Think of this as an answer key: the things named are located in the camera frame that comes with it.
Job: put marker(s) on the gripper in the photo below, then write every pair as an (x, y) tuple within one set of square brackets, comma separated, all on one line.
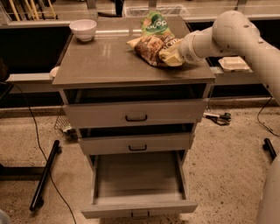
[(185, 50)]

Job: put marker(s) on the brown chip bag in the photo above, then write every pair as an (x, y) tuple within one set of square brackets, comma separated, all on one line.
[(149, 47)]

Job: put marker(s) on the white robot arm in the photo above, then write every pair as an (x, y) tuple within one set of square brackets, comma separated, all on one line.
[(233, 34)]

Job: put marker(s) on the green chip bag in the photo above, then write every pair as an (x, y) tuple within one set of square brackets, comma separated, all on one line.
[(155, 24)]

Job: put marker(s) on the top grey drawer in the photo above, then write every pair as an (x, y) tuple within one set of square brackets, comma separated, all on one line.
[(135, 113)]

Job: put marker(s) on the grey drawer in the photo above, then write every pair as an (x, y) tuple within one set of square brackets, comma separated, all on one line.
[(135, 144), (138, 185), (135, 113)]

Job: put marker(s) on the grey drawer cabinet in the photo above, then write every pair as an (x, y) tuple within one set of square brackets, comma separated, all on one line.
[(107, 70)]

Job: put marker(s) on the middle grey drawer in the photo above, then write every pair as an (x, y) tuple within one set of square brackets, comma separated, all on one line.
[(135, 144)]

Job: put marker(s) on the bottom grey drawer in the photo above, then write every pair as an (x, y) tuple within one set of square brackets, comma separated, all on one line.
[(138, 185)]

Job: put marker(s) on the white foam food container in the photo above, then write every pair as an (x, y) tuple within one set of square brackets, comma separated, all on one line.
[(236, 63)]

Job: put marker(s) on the scissors on floor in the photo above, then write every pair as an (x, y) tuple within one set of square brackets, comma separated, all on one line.
[(222, 120)]

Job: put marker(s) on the white bowl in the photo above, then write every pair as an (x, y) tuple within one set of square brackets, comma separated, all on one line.
[(83, 29)]

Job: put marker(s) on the black right stand leg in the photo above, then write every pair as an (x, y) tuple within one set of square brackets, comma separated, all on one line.
[(269, 148)]

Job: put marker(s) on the yellow sticks bundle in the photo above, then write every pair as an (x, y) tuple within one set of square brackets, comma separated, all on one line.
[(23, 10)]

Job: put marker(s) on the white wire tray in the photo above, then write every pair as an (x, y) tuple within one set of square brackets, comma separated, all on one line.
[(166, 10)]

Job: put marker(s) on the wire mesh basket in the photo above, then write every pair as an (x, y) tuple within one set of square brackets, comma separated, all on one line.
[(63, 126)]

